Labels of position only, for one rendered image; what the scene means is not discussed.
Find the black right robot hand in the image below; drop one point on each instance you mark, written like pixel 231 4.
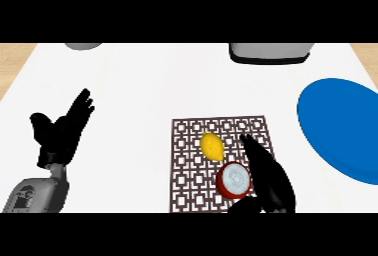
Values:
pixel 271 180

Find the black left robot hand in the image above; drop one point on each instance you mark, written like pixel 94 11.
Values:
pixel 61 133

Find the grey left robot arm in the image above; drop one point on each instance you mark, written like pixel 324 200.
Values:
pixel 38 193

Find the brown patterned placemat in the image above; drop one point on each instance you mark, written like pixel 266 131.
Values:
pixel 197 173

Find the blue plate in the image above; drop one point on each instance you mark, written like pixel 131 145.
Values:
pixel 345 130

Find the yellow lemon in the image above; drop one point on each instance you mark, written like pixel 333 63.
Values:
pixel 212 146

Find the grey round object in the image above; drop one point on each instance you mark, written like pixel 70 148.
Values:
pixel 83 46

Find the pale grey appliance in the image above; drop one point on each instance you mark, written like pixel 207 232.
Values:
pixel 271 53

